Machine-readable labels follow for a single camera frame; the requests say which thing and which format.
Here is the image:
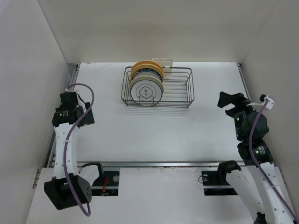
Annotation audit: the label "cream plastic cutlery holder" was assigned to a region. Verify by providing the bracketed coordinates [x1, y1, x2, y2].
[152, 57, 173, 74]

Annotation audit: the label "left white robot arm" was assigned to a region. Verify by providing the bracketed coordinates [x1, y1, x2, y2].
[44, 91, 105, 210]

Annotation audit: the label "grey wire dish rack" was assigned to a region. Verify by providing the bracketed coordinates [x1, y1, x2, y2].
[121, 66, 195, 108]

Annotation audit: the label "cream shallow bowl plate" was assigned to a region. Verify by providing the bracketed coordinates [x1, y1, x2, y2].
[130, 71, 163, 89]

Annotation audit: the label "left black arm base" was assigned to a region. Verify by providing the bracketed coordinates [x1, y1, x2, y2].
[79, 161, 120, 196]

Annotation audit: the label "yellow plate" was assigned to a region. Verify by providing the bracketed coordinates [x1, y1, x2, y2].
[130, 60, 164, 81]
[132, 60, 163, 70]

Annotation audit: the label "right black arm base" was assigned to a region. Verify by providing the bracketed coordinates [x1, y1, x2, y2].
[198, 170, 237, 196]

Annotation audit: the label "aluminium table frame rail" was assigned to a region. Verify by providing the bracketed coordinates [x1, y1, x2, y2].
[32, 63, 271, 189]

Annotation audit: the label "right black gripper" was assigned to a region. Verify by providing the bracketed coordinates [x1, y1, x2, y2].
[217, 91, 263, 140]

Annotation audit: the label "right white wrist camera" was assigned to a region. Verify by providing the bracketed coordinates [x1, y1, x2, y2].
[246, 94, 274, 111]

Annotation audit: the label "white plate teal rim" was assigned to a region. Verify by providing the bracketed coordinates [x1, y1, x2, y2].
[131, 65, 164, 82]

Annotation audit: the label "yellow plate front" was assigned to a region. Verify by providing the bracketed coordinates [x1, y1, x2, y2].
[130, 60, 164, 81]

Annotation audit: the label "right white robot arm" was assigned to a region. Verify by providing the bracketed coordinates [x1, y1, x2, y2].
[216, 91, 299, 224]

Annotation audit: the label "white plate black rings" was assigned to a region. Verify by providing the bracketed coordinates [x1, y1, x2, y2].
[129, 77, 164, 105]

